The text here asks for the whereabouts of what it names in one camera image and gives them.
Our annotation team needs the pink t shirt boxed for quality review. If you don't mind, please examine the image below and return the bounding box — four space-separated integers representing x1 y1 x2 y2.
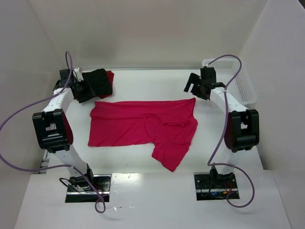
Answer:
88 98 198 172

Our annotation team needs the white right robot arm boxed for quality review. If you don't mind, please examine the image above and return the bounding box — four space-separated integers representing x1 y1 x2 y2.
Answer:
184 66 259 183

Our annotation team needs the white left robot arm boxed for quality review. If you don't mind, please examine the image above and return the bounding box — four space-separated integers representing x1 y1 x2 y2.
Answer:
32 69 112 191

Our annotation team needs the black folded t shirt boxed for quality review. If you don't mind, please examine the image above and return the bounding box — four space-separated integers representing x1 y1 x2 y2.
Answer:
82 68 103 97

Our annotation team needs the white plastic basket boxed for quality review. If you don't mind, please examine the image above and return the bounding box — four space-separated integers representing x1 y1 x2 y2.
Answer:
202 57 257 108

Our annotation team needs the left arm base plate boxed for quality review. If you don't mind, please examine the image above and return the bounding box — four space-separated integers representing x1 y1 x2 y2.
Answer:
59 175 112 203

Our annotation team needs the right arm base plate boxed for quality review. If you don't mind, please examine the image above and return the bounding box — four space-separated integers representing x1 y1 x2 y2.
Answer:
194 172 240 201

